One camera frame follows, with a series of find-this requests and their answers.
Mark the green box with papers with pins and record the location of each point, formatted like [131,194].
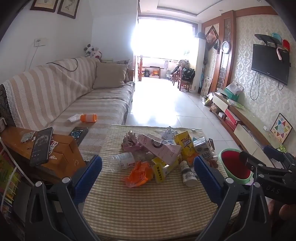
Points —
[233,92]

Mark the person's right hand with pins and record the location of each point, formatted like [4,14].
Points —
[288,212]

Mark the colourful books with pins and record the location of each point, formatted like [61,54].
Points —
[8,180]

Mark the silver foil piece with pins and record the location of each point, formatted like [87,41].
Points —
[27,136]

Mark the pink carton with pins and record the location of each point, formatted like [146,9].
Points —
[159,148]

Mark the green plastic bag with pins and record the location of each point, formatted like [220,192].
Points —
[235,103]

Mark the black and white plush cow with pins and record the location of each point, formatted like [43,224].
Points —
[89,49]

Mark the framed picture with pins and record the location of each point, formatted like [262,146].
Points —
[68,8]
[44,4]

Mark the pink headband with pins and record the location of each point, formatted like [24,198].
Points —
[280,54]

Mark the black printed box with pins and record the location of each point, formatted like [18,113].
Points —
[78,135]

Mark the round wall clock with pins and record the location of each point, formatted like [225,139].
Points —
[226,47]

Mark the black wall shelf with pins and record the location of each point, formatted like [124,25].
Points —
[266,38]

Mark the black television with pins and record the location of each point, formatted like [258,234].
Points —
[269,61]

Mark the star checkers board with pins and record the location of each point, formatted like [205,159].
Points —
[281,128]

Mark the black backpack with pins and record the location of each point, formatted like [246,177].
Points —
[188,73]

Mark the white leaning board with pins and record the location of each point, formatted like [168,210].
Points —
[207,87]

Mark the black smartphone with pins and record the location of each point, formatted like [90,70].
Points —
[41,146]

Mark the white standing air conditioner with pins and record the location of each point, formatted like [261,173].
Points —
[200,64]

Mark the white lace doily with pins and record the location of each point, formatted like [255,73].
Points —
[53,148]

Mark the white tissue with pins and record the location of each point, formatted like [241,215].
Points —
[74,118]

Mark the wooden side table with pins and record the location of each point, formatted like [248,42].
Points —
[67,153]

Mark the pink crumpled wrapper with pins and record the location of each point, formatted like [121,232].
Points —
[130,141]

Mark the beige pillow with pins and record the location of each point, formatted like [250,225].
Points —
[109,75]

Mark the white milk carton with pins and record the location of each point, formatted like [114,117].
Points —
[203,149]

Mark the wooden chairs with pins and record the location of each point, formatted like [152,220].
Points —
[182,84]

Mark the diamond wall frame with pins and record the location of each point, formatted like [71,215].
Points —
[211,36]

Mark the wooden stair railing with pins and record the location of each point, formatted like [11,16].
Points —
[140,68]

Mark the pink plush toy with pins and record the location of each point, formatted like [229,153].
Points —
[96,55]

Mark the orange bottle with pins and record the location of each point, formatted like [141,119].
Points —
[89,117]

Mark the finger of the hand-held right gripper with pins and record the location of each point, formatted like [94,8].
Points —
[251,158]
[274,151]

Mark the small white bottle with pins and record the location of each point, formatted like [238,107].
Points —
[188,175]

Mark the green toy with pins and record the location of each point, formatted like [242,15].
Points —
[282,148]

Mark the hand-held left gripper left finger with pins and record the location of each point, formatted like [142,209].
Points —
[89,172]

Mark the small yellow box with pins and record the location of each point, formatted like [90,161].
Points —
[161,171]

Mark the sofa with striped cover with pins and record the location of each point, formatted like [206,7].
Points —
[46,92]

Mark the small dark packet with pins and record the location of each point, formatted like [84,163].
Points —
[211,143]

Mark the patterned pillow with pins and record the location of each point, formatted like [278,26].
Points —
[126,69]

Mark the orange plastic wrapper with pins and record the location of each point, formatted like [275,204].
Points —
[138,173]

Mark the yellow drink carton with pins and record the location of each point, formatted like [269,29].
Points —
[185,144]

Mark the crumpled paper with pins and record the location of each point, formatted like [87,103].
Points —
[168,134]

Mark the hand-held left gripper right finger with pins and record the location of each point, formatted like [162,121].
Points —
[208,180]

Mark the green and red bin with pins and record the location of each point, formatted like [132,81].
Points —
[233,164]

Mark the clear plastic bottle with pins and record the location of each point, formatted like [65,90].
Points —
[121,161]

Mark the white wall socket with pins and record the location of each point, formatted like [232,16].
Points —
[40,42]

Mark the striped table cloth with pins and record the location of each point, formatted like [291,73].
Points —
[143,208]

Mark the wooden television cabinet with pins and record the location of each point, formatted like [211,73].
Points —
[245,129]

